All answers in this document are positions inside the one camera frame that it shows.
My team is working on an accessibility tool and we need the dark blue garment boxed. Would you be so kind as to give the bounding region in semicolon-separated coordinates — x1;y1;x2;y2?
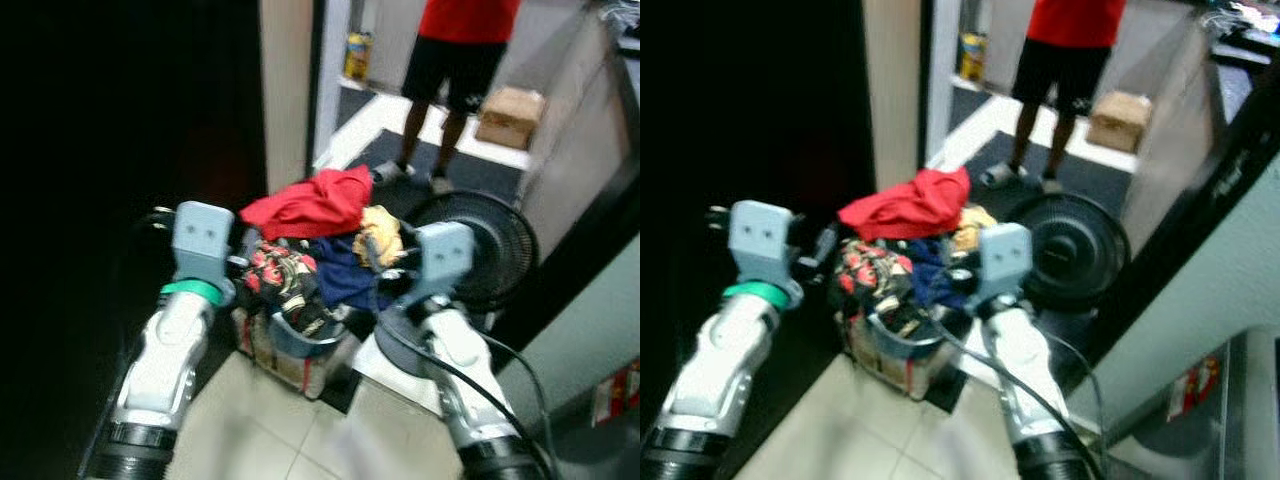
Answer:
303;234;393;313
903;237;969;311

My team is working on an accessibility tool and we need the red black floral garment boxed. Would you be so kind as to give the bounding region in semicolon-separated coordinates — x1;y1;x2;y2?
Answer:
242;240;321;336
833;238;926;336

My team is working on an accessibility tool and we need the beige garment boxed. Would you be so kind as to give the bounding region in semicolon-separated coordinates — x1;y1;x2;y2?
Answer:
948;204;999;257
351;204;407;270

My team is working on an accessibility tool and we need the laundry basket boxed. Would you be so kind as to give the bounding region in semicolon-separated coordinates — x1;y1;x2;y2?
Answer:
835;305;963;403
231;298;369;401

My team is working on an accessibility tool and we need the black floor fan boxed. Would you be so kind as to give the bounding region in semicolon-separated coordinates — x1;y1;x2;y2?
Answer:
1003;191;1132;313
403;190;541;313

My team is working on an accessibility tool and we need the dark grey floor mat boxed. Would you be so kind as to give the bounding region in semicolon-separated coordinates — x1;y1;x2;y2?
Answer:
965;130;1136;206

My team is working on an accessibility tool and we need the brown cardboard box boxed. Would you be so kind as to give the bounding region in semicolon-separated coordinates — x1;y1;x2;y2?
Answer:
474;86;547;152
1086;90;1154;155

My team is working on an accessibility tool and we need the yellow can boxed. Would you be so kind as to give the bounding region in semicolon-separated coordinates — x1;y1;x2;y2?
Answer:
343;31;374;82
957;31;989;84

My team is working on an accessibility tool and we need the person in red shirt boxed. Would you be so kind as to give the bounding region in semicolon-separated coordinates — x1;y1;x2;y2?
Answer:
372;0;523;196
983;0;1128;196

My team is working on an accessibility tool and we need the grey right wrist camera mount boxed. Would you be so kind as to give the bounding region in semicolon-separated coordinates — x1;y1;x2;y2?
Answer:
974;221;1035;307
395;221;477;307

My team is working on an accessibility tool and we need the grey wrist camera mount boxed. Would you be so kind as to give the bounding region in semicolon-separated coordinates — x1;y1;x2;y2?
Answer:
974;221;1035;307
726;199;804;304
171;200;238;303
395;221;477;307

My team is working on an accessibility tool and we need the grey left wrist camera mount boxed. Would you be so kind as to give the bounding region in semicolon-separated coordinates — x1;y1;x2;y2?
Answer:
171;200;238;303
726;199;804;304

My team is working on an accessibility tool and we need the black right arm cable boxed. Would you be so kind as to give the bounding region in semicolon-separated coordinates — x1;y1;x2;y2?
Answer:
933;318;1107;474
375;310;553;476

